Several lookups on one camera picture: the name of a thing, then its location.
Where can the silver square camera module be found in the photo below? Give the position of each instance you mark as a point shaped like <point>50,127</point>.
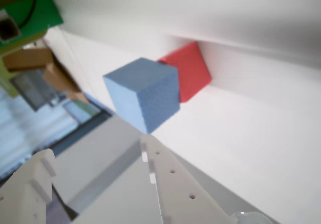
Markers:
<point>7,29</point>

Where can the red foam cube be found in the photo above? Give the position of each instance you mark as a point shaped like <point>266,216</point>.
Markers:
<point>193,70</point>

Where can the blue foam cube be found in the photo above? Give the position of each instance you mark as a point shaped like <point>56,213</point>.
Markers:
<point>130,96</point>

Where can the brown cardboard box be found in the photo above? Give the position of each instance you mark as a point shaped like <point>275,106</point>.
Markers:
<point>27,58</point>
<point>60,82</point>

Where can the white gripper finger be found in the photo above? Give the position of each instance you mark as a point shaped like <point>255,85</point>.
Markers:
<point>22,201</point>
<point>180,196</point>

